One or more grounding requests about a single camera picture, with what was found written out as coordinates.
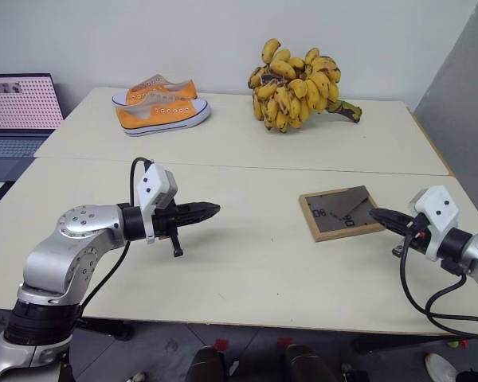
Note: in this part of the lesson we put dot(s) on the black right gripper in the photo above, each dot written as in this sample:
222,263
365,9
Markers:
416,235

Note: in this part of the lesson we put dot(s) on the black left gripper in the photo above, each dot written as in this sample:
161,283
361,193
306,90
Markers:
165,221

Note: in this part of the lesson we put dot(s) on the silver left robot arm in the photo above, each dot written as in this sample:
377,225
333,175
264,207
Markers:
75,238

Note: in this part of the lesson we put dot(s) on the grey open laptop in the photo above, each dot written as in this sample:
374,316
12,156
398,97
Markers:
20,107

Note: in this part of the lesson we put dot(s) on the orange canvas sneaker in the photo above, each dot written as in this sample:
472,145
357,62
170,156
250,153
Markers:
163,115
159,89

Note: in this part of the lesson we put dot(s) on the red floor marker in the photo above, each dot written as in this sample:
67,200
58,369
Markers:
221,344
285,343

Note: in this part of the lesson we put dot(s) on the red and green floor object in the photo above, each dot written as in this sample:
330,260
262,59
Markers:
460,343

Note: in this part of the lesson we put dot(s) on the dark rounded shape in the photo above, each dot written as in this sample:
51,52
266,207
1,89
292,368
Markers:
302,364
207,364

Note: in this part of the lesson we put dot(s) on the white shoe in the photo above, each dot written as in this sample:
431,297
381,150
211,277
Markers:
440,368

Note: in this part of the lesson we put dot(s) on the yellow banana bunch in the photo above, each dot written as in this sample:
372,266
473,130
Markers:
295,91

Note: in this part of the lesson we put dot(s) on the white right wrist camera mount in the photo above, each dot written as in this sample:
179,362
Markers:
436,211

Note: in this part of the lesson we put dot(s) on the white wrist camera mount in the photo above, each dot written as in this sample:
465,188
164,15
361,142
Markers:
436,211
153,187

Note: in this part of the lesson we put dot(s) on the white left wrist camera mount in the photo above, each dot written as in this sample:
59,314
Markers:
153,187

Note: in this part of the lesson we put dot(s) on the wooden framed grey board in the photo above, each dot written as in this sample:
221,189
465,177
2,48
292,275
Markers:
338,215

